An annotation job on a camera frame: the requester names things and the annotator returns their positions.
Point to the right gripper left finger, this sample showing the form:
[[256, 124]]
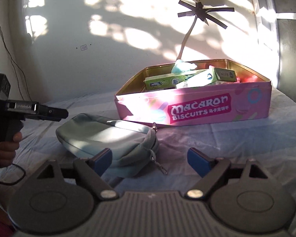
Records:
[[89, 172]]

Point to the teal pencil case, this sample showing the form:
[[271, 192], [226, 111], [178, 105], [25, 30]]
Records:
[[133, 145]]

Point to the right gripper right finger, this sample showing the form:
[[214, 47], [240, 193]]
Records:
[[212, 172]]

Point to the green toothpaste box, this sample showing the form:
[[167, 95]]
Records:
[[167, 81], [211, 76]]

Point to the pink macaron biscuit tin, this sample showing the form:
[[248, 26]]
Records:
[[197, 105]]

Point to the black tape cross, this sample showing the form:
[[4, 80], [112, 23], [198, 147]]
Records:
[[203, 13]]

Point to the person left hand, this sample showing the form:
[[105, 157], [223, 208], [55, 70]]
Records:
[[8, 150]]

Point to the green toothpaste box front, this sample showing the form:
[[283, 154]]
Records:
[[167, 81]]

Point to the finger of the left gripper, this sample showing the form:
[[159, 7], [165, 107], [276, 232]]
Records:
[[51, 113]]

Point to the wall socket plate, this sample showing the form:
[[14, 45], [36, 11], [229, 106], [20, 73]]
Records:
[[83, 47]]

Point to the teal plush toy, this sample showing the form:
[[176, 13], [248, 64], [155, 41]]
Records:
[[181, 66]]

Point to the pink zipper pouch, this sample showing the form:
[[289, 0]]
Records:
[[240, 78]]

